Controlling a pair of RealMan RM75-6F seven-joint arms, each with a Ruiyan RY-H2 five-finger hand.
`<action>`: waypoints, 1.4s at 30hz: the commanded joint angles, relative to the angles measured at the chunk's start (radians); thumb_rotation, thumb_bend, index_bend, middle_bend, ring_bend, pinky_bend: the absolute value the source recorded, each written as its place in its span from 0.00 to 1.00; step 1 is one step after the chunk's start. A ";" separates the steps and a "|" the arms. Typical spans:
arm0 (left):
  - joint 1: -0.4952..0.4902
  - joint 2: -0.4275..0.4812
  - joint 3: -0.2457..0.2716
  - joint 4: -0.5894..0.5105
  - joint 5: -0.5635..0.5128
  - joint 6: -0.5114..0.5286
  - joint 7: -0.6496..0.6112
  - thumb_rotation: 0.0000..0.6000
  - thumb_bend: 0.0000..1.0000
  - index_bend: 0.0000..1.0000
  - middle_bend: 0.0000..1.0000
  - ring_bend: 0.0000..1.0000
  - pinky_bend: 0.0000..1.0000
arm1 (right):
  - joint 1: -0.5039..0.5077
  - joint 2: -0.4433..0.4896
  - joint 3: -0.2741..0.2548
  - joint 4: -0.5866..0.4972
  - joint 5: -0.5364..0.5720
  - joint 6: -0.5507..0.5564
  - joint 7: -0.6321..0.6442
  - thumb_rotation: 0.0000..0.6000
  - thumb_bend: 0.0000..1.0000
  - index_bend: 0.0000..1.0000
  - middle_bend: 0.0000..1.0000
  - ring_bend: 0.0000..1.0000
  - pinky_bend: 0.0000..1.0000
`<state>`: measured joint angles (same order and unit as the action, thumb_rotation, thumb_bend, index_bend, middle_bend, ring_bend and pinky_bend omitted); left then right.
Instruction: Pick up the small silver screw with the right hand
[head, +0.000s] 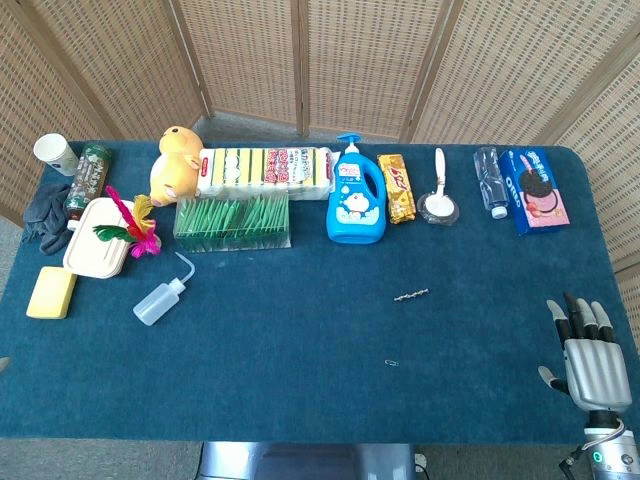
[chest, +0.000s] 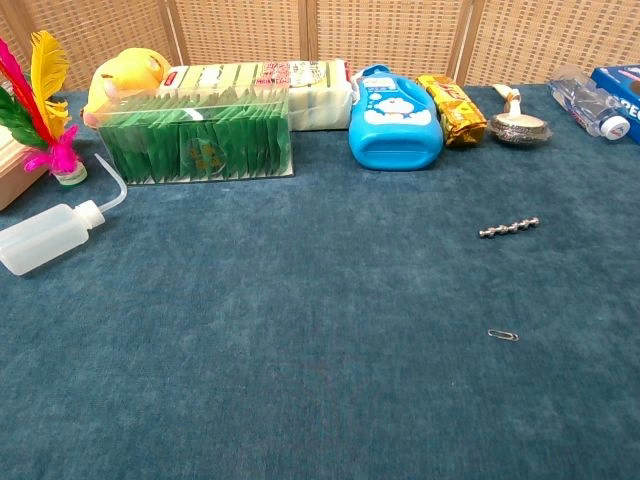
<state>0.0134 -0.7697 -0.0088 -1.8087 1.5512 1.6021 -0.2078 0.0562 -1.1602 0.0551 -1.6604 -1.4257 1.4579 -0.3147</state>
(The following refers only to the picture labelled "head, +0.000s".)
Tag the blue table carpet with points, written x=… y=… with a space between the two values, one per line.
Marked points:
x=300 y=340

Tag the green grass box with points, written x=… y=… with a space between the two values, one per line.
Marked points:
x=232 y=225

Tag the blue Oreo cookie box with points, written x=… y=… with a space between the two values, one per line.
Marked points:
x=535 y=192

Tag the yellow plush toy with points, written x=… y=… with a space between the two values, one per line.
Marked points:
x=175 y=165

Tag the gold snack bar package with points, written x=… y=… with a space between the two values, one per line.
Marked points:
x=397 y=190

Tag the translucent squeeze wash bottle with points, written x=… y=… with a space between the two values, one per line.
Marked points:
x=155 y=302

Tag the silver-blue robot base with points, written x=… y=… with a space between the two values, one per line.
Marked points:
x=305 y=462

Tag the clear plastic water bottle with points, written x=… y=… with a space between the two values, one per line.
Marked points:
x=491 y=180

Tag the wicker folding screen panel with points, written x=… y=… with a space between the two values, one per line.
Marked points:
x=515 y=65
x=370 y=60
x=30 y=100
x=125 y=60
x=245 y=55

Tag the yellow sponge block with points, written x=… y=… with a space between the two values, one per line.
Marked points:
x=51 y=293

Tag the dark grey cloth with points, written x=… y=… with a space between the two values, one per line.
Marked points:
x=46 y=215

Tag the clear round plastic dish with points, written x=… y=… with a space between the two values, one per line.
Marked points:
x=452 y=216

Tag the blue detergent pump bottle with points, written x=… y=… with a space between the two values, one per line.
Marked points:
x=356 y=210

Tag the dark green drink bottle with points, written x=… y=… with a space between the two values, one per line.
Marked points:
x=90 y=180

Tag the white paper cup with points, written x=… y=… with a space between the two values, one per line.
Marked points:
x=55 y=154

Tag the beige lunch box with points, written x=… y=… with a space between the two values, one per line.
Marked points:
x=95 y=245

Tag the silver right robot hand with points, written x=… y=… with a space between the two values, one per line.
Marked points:
x=597 y=372

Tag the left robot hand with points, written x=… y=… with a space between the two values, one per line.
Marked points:
x=3 y=364

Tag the yellow sponge multipack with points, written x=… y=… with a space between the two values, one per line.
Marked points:
x=265 y=172

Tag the colourful feather shuttlecock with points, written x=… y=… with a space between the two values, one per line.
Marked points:
x=137 y=227

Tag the white plastic spoon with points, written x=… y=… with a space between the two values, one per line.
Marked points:
x=440 y=175

